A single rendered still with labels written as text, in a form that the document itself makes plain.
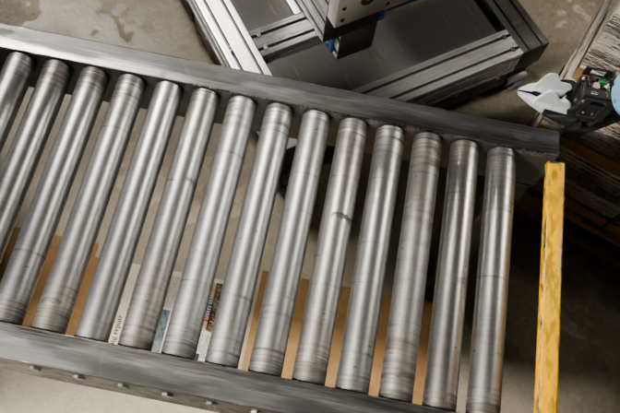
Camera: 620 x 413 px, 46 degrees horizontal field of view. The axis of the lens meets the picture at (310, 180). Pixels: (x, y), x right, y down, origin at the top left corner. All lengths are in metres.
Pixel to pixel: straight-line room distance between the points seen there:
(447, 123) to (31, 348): 0.74
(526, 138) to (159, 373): 0.71
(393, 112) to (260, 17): 0.91
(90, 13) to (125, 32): 0.13
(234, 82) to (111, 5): 1.19
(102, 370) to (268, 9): 1.28
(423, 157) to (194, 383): 0.52
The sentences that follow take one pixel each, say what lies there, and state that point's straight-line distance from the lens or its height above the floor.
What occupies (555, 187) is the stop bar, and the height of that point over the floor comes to 0.82.
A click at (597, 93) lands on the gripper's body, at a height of 0.83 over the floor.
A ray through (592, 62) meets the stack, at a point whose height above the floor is 0.68.
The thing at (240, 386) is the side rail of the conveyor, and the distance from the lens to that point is 1.09.
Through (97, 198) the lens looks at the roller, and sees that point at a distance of 1.20.
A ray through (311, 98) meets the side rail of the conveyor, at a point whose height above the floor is 0.80.
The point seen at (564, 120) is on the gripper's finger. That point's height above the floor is 0.77.
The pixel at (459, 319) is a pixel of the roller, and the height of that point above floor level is 0.80.
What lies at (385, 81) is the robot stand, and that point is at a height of 0.23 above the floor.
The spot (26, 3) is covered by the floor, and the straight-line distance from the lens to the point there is 2.49.
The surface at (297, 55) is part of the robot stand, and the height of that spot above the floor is 0.21.
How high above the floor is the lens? 1.88
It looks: 64 degrees down
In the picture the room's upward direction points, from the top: 10 degrees clockwise
